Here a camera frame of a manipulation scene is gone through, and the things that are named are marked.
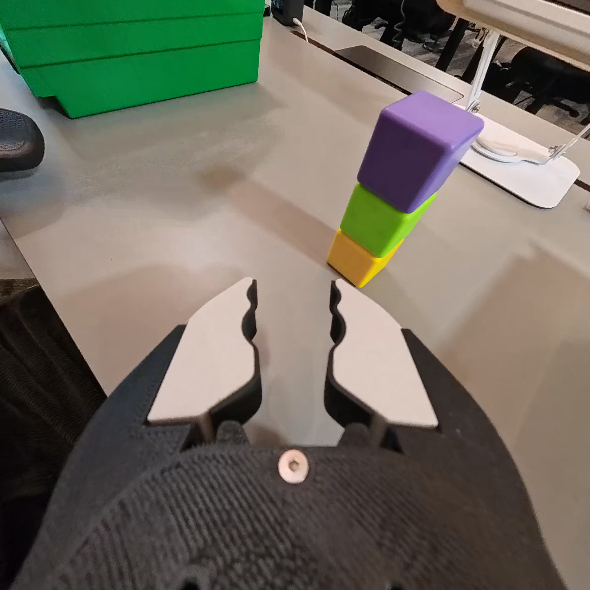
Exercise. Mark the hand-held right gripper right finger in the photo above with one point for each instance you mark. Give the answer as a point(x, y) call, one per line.
point(378, 368)

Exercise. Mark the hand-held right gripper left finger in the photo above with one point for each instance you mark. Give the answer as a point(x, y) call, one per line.
point(207, 364)

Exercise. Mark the yellow cube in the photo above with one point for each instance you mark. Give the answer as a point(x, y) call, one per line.
point(350, 258)

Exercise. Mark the lime green cube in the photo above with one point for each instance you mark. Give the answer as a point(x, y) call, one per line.
point(373, 221)

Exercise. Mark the purple cube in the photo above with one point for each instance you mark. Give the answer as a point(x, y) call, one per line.
point(415, 152)

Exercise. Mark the green plastic bin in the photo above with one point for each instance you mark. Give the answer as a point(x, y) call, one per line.
point(138, 69)

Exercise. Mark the person's black clothing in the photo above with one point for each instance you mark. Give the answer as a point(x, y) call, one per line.
point(37, 368)

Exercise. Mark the white document stand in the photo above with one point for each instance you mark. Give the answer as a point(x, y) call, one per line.
point(544, 184)

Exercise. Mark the black electronic device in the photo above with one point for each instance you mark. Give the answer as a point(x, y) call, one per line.
point(288, 11)

